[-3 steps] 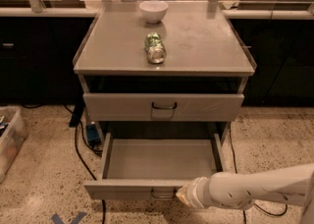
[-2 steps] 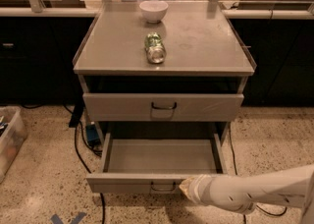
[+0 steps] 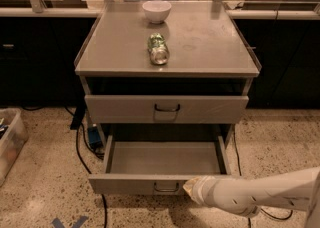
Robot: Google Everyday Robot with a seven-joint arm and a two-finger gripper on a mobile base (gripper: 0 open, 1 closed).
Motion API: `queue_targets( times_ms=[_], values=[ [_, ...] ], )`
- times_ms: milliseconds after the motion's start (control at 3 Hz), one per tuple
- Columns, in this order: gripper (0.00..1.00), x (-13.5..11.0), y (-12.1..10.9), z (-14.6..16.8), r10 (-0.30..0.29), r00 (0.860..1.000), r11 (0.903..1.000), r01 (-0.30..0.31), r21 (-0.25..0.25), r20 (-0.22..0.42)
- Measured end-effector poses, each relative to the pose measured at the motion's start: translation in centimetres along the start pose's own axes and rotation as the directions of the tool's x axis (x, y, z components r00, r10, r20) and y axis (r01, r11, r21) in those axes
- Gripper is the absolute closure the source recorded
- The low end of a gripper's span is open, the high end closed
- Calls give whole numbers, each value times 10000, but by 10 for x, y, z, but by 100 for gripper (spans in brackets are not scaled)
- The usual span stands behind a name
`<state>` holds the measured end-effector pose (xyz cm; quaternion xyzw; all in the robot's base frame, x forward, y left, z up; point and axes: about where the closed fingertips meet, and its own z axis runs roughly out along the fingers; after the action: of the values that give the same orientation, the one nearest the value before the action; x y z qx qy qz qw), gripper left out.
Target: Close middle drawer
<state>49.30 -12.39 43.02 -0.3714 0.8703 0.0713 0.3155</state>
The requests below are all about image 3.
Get black floor cable left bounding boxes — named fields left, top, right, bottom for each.
left=63, top=105, right=109, bottom=228

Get white ceramic bowl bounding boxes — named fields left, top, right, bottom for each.
left=142, top=0, right=172, bottom=24

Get blue power box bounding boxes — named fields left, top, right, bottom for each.
left=87, top=126, right=102, bottom=149

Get green soda can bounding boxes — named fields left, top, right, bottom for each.
left=147, top=33, right=170, bottom=65

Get clear plastic storage bin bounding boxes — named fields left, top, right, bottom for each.
left=0, top=108, right=29, bottom=186

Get grey top drawer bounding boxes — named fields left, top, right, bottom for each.
left=85, top=95, right=249, bottom=124

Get grey drawer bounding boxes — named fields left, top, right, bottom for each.
left=85, top=95, right=249, bottom=124
left=89, top=137, right=231, bottom=195

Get grey metal drawer cabinet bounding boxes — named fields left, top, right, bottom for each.
left=74, top=0, right=262, bottom=150

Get black floor cable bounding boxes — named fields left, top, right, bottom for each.
left=63, top=105, right=109, bottom=228
left=232, top=128, right=294, bottom=228

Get black floor cable right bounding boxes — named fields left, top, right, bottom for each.
left=232, top=128, right=294, bottom=228

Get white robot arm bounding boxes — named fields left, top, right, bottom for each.
left=183, top=167, right=320, bottom=228

